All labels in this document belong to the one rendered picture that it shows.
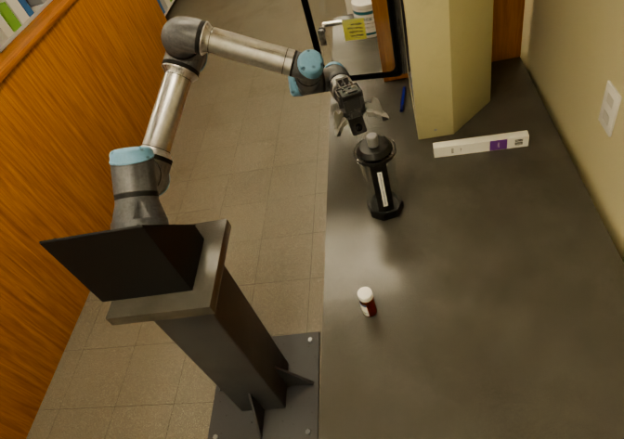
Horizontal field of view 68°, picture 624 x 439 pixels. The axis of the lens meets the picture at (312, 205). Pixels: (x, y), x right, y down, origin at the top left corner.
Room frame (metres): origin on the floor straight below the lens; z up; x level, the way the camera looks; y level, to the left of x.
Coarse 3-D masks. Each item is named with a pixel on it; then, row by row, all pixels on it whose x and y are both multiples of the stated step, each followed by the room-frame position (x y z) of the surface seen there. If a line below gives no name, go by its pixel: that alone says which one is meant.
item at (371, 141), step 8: (368, 136) 0.90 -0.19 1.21; (376, 136) 0.89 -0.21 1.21; (360, 144) 0.91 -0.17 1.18; (368, 144) 0.89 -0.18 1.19; (376, 144) 0.88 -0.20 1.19; (384, 144) 0.88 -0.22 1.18; (360, 152) 0.89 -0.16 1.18; (368, 152) 0.87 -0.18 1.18; (376, 152) 0.86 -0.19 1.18; (384, 152) 0.86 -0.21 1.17; (368, 160) 0.86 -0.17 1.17; (376, 160) 0.85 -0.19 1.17
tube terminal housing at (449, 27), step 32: (416, 0) 1.12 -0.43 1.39; (448, 0) 1.09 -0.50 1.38; (480, 0) 1.15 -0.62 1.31; (416, 32) 1.12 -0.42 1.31; (448, 32) 1.09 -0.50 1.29; (480, 32) 1.16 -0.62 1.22; (416, 64) 1.12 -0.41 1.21; (448, 64) 1.09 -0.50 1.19; (480, 64) 1.16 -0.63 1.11; (416, 96) 1.12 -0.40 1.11; (448, 96) 1.09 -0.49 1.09; (480, 96) 1.16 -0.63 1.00; (448, 128) 1.10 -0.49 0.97
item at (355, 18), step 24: (312, 0) 1.54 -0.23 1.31; (336, 0) 1.51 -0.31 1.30; (360, 0) 1.47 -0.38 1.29; (384, 0) 1.44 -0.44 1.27; (336, 24) 1.51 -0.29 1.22; (360, 24) 1.48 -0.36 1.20; (384, 24) 1.44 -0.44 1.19; (336, 48) 1.52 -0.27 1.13; (360, 48) 1.48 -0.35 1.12; (384, 48) 1.45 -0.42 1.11; (360, 72) 1.49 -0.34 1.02
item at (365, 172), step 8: (384, 136) 0.93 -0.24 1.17; (392, 144) 0.89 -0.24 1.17; (392, 152) 0.86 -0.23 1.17; (360, 160) 0.87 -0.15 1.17; (384, 160) 0.84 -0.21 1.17; (392, 160) 0.86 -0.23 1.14; (360, 168) 0.89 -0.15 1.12; (368, 168) 0.86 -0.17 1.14; (392, 168) 0.86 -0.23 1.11; (368, 176) 0.87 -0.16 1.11; (392, 176) 0.86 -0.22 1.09; (368, 184) 0.87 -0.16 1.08; (392, 184) 0.85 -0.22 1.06; (368, 192) 0.88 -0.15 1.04; (392, 192) 0.85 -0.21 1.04; (368, 200) 0.89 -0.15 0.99; (376, 200) 0.86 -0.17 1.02; (400, 200) 0.87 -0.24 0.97; (376, 208) 0.86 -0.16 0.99
